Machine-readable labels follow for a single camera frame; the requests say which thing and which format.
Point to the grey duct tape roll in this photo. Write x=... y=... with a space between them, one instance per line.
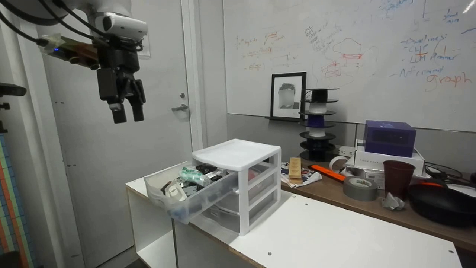
x=350 y=190

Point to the black core empty spool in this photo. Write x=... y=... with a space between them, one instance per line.
x=320 y=95

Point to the black pan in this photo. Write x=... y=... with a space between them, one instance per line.
x=441 y=205

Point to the purple box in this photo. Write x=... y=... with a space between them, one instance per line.
x=389 y=138

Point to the white mug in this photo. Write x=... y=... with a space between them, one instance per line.
x=332 y=165

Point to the tan wooden block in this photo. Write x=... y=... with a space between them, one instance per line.
x=295 y=168

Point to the purple filament spool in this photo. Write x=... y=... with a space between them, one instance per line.
x=316 y=120

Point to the black framed portrait picture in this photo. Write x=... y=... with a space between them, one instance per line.
x=288 y=93

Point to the white cube shelf cabinet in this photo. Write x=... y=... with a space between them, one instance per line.
x=337 y=232

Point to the white rectangular plate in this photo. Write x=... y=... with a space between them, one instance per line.
x=177 y=190

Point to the tan wrist mount board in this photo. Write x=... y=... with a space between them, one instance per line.
x=69 y=52

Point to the grey door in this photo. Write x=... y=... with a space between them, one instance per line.
x=99 y=172

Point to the brown wooden desk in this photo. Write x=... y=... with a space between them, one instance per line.
x=332 y=190

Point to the loose papers on desk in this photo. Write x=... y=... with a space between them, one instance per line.
x=310 y=178

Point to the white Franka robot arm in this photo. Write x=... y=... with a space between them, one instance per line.
x=94 y=5

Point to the maroon plastic cup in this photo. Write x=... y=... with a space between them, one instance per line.
x=398 y=178

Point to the clear drawer with small parts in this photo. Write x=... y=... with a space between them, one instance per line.
x=198 y=205

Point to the crumpled silver foil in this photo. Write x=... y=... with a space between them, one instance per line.
x=393 y=202

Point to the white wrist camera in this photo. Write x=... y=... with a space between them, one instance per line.
x=124 y=23

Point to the white plastic drawer unit frame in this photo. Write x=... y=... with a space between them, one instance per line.
x=232 y=150

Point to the translucent plastic drawer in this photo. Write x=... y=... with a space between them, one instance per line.
x=262 y=187
x=262 y=206

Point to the whiteboard with writing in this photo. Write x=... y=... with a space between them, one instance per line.
x=347 y=29

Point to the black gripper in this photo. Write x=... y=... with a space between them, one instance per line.
x=119 y=68

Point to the orange hand tool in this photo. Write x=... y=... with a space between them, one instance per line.
x=328 y=172

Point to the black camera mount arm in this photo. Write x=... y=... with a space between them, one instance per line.
x=12 y=89

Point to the white filament spool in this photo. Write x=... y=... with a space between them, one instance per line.
x=317 y=107
x=317 y=132

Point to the colourful striped board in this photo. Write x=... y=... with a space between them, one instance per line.
x=9 y=208

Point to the white cardboard box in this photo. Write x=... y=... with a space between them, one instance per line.
x=366 y=160

